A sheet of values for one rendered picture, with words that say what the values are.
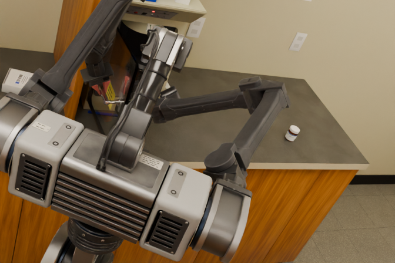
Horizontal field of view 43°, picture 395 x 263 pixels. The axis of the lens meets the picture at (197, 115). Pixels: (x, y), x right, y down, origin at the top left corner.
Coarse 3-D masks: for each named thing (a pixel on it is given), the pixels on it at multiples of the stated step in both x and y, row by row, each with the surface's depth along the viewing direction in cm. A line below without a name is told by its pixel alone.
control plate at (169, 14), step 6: (132, 6) 170; (126, 12) 177; (132, 12) 177; (138, 12) 176; (150, 12) 176; (156, 12) 176; (162, 12) 176; (168, 12) 176; (174, 12) 176; (162, 18) 183; (168, 18) 183
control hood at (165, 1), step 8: (136, 0) 166; (160, 0) 173; (168, 0) 175; (192, 0) 182; (152, 8) 172; (160, 8) 172; (168, 8) 172; (176, 8) 173; (184, 8) 174; (192, 8) 176; (200, 8) 178; (176, 16) 181; (184, 16) 181; (192, 16) 181; (200, 16) 181
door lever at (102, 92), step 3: (99, 87) 173; (102, 87) 173; (99, 90) 173; (102, 90) 172; (102, 93) 171; (105, 93) 171; (102, 96) 170; (105, 96) 170; (105, 99) 169; (108, 99) 169; (117, 99) 171; (105, 102) 168; (108, 102) 169; (111, 102) 169; (114, 102) 170; (117, 102) 170; (117, 105) 172
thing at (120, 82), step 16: (112, 48) 175; (128, 48) 164; (112, 64) 176; (128, 64) 163; (112, 80) 176; (128, 80) 164; (96, 96) 190; (128, 96) 165; (96, 112) 191; (112, 112) 176
